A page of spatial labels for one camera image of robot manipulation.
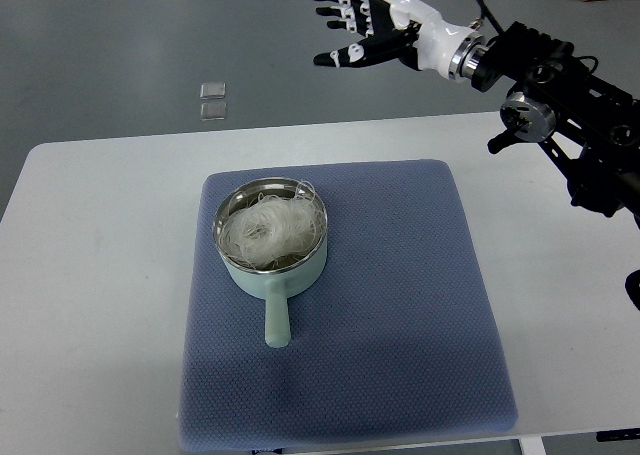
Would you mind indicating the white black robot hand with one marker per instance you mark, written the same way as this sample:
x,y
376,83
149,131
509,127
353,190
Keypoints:
x,y
410,31

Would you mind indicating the white vermicelli bundle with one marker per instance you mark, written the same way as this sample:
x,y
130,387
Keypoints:
x,y
270,224

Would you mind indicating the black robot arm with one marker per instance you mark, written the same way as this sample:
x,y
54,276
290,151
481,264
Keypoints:
x,y
587,127

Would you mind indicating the mint green steel pot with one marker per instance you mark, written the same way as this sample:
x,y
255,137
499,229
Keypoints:
x,y
275,288

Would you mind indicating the upper metal floor plate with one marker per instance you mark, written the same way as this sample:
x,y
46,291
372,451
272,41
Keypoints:
x,y
212,90

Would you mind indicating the blue textured mat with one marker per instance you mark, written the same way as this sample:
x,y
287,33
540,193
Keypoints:
x,y
396,337

